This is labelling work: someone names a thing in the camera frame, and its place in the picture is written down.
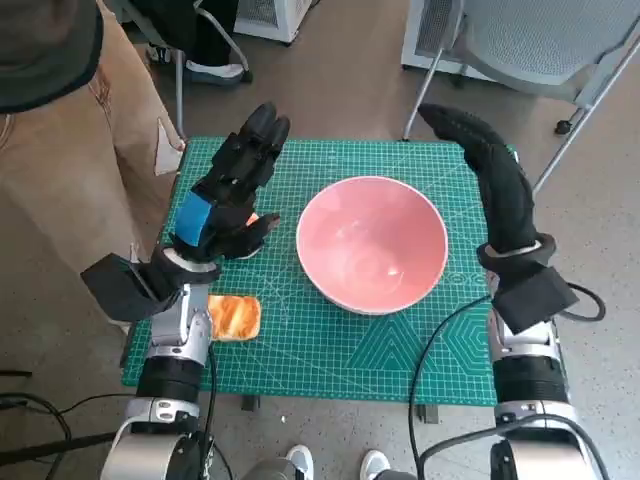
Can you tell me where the orange striped bread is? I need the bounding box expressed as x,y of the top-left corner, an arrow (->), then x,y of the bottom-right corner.
207,294 -> 263,343

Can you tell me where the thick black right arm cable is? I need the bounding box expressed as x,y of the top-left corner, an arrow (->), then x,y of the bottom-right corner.
418,424 -> 501,466

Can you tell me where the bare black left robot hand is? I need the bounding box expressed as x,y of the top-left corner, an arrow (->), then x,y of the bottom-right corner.
172,102 -> 292,262

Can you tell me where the green cutting mat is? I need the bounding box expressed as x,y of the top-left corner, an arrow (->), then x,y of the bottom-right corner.
121,137 -> 520,405

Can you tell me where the grey mesh chair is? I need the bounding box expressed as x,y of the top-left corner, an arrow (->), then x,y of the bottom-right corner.
402,0 -> 640,196

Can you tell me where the long black stand bar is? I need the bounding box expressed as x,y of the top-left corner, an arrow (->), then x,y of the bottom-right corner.
0,433 -> 117,464

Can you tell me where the white shoe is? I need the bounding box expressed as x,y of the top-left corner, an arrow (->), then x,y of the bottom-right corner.
285,444 -> 315,480
360,449 -> 387,480

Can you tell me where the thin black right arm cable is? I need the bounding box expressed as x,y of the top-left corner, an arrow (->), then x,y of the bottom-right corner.
407,293 -> 496,480

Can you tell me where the white mesh cabinet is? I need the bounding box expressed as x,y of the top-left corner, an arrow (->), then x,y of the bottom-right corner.
400,0 -> 494,81
232,0 -> 321,46

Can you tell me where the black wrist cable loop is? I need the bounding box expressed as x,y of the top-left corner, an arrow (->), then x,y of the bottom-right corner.
564,282 -> 608,321

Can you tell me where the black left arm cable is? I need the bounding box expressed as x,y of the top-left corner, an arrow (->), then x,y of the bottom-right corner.
202,342 -> 220,451

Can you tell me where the standing person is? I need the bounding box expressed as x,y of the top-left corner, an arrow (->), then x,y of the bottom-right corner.
0,0 -> 187,329

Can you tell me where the grey chair with casters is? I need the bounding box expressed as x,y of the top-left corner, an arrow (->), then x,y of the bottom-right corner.
119,0 -> 253,152

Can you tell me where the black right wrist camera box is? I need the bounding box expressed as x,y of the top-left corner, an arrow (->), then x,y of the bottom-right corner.
492,268 -> 581,335

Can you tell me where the pink bowl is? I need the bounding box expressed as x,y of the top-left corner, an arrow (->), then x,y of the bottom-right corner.
295,174 -> 450,315

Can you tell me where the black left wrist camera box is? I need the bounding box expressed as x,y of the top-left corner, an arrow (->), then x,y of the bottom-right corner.
79,253 -> 184,323

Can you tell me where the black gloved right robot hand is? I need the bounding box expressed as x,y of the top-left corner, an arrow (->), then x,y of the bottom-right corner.
417,103 -> 540,256

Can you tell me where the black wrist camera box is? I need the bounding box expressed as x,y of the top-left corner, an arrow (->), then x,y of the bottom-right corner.
492,268 -> 581,335
79,253 -> 184,323

